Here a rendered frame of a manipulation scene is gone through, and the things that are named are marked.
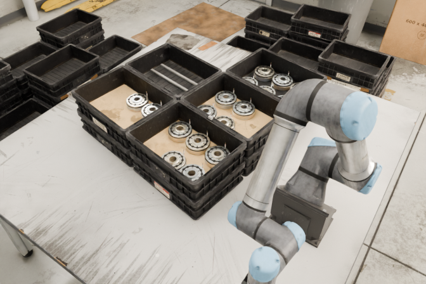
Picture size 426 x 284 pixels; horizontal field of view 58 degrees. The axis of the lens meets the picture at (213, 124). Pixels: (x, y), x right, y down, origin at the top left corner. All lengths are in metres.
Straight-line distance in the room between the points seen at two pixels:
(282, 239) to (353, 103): 0.40
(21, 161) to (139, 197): 0.59
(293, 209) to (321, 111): 0.52
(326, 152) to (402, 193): 1.43
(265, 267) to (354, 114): 0.43
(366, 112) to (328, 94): 0.10
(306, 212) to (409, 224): 1.31
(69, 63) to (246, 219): 2.08
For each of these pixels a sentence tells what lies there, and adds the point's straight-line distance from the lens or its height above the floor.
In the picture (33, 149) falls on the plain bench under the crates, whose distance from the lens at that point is 1.99.
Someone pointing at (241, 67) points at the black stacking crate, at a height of 0.90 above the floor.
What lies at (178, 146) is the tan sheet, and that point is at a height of 0.83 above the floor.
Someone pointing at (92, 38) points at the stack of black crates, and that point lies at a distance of 3.21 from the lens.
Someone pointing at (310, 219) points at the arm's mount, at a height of 0.84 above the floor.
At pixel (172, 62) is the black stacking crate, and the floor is 0.83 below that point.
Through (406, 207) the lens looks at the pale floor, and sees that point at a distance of 2.73.
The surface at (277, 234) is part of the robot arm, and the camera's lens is 1.10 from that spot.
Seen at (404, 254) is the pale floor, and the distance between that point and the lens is 2.52.
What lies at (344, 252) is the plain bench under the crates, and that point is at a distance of 1.56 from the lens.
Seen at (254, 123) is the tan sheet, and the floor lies 0.83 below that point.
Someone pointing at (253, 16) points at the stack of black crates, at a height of 0.45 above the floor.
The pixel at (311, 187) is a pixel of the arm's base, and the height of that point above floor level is 0.91.
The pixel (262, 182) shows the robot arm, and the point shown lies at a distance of 1.10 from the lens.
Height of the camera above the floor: 1.99
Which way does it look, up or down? 42 degrees down
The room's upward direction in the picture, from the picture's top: straight up
